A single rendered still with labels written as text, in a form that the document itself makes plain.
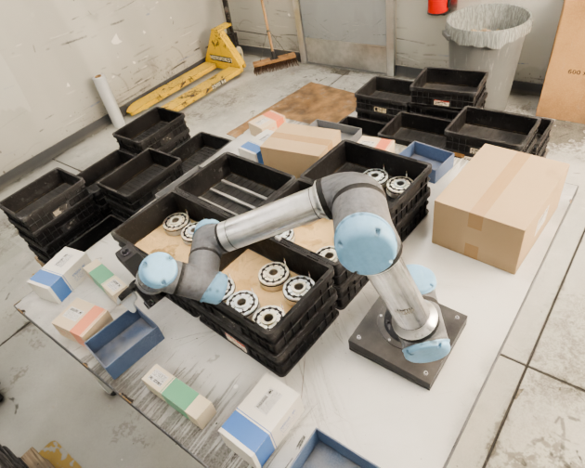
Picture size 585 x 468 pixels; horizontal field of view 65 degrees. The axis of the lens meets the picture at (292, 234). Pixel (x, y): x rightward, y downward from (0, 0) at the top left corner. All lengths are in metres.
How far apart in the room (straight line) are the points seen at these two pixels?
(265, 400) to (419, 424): 0.41
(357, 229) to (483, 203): 0.85
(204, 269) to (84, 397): 1.64
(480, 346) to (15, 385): 2.27
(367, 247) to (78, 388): 2.02
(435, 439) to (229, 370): 0.62
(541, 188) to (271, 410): 1.12
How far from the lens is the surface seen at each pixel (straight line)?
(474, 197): 1.67
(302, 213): 1.02
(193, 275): 1.04
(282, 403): 1.31
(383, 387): 1.41
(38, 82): 4.60
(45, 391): 2.75
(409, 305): 1.08
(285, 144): 2.11
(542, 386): 2.32
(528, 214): 1.64
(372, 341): 1.43
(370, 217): 0.88
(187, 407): 1.42
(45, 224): 2.89
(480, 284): 1.66
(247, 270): 1.57
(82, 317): 1.77
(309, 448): 1.31
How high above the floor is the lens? 1.93
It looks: 42 degrees down
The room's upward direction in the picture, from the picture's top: 12 degrees counter-clockwise
